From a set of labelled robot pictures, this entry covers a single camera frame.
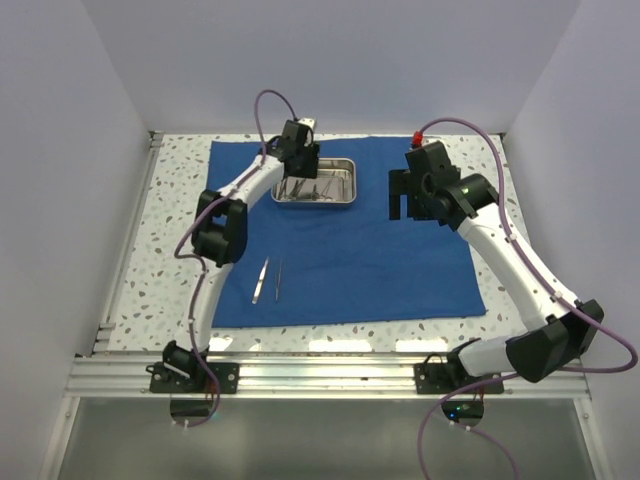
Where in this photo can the aluminium front rail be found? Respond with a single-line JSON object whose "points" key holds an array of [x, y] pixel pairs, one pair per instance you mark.
{"points": [[357, 376]]}

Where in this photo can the aluminium left side rail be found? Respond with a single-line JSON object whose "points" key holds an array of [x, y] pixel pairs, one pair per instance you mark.
{"points": [[107, 318]]}

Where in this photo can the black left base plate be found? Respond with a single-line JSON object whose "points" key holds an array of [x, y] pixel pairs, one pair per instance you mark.
{"points": [[168, 380]]}

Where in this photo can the wide steel tweezers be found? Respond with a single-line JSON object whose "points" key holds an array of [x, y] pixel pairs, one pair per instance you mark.
{"points": [[260, 282]]}

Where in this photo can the aluminium rail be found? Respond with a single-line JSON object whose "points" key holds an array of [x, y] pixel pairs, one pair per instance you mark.
{"points": [[107, 318], [357, 376]]}

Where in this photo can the steel hemostat clamp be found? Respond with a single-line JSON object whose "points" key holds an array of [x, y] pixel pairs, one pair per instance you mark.
{"points": [[321, 193]]}

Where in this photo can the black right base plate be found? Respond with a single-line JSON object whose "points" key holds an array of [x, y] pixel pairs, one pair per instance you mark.
{"points": [[435, 376]]}

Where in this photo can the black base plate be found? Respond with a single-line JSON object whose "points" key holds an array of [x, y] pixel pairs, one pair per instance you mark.
{"points": [[168, 380], [435, 376]]}

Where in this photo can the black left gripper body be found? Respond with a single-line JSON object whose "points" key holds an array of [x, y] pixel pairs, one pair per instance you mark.
{"points": [[308, 158]]}

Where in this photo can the stainless steel tray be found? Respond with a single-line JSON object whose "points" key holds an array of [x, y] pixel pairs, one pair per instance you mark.
{"points": [[334, 187]]}

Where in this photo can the blue surgical cloth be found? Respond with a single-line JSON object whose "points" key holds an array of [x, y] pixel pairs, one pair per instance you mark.
{"points": [[350, 264]]}

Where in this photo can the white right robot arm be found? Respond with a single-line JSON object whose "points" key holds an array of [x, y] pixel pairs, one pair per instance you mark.
{"points": [[554, 332]]}

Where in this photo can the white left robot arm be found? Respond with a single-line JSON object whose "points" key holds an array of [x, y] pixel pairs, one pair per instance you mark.
{"points": [[218, 238]]}

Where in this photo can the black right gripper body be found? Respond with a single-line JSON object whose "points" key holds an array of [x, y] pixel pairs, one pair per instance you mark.
{"points": [[421, 208]]}

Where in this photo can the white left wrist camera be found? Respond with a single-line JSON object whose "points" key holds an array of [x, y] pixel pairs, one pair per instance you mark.
{"points": [[311, 123]]}

